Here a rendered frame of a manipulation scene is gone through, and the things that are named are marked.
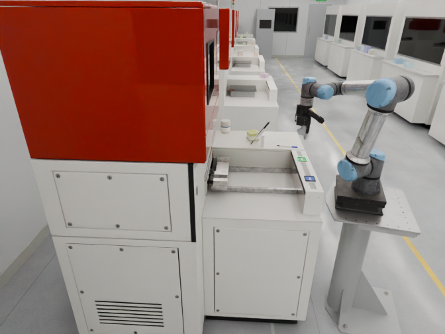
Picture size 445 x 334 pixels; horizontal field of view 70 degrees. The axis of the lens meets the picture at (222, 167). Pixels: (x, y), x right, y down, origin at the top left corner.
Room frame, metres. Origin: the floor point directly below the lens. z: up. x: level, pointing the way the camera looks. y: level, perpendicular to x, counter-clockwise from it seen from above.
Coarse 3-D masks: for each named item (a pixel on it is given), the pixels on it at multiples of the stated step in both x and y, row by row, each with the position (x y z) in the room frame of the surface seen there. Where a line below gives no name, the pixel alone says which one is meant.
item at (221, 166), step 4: (220, 164) 1.90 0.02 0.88; (224, 164) 1.90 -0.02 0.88; (228, 164) 1.90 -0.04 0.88; (216, 168) 1.84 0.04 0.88; (220, 168) 1.84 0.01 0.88; (224, 168) 1.84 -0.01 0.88; (228, 168) 1.89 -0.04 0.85; (216, 188) 1.61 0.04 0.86; (220, 188) 1.61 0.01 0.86; (224, 188) 1.61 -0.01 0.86
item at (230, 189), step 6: (228, 186) 1.66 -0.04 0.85; (234, 186) 1.66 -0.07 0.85; (240, 186) 1.66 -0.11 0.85; (246, 192) 1.64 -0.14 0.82; (252, 192) 1.64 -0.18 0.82; (258, 192) 1.64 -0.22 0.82; (264, 192) 1.63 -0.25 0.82; (270, 192) 1.63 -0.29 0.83; (276, 192) 1.63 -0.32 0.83; (282, 192) 1.63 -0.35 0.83; (288, 192) 1.63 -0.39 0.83; (294, 192) 1.63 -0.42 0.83
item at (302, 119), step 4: (300, 104) 1.82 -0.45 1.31; (300, 108) 1.80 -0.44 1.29; (304, 108) 1.80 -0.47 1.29; (308, 108) 1.78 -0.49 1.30; (296, 112) 1.83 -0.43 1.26; (300, 112) 1.80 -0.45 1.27; (304, 112) 1.80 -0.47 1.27; (300, 116) 1.79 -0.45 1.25; (304, 116) 1.79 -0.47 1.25; (308, 116) 1.79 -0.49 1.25; (296, 120) 1.83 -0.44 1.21; (300, 120) 1.78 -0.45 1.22; (304, 120) 1.78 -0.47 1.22; (308, 120) 1.78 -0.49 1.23; (296, 124) 1.78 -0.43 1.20; (300, 124) 1.78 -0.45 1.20; (304, 124) 1.78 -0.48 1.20
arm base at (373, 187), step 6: (354, 180) 1.55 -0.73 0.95; (360, 180) 1.52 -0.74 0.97; (366, 180) 1.49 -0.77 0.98; (372, 180) 1.49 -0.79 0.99; (378, 180) 1.50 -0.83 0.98; (354, 186) 1.53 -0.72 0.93; (360, 186) 1.50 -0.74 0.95; (366, 186) 1.48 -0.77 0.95; (372, 186) 1.48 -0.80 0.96; (378, 186) 1.49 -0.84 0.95; (360, 192) 1.49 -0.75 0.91; (366, 192) 1.47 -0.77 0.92; (372, 192) 1.47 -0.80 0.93; (378, 192) 1.48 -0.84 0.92
